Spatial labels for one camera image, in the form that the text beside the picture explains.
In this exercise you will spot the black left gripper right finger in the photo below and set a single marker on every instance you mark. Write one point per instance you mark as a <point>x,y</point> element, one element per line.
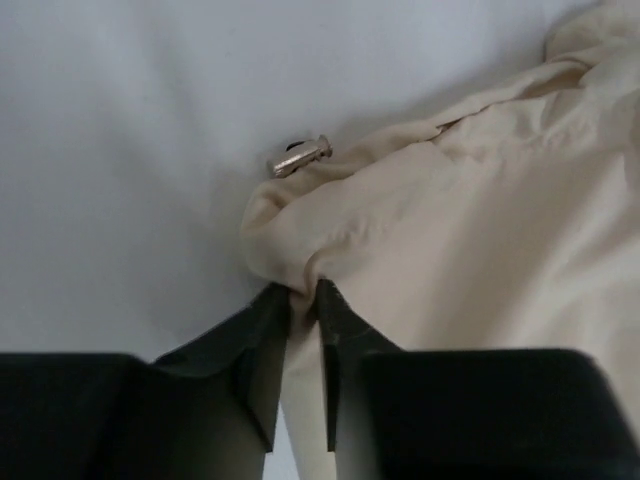
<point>347,340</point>

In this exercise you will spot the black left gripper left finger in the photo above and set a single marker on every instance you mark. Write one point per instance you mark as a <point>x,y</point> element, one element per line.
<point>208,409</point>

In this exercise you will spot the beige trousers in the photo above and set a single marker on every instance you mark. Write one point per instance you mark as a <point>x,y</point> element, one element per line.
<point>511,219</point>

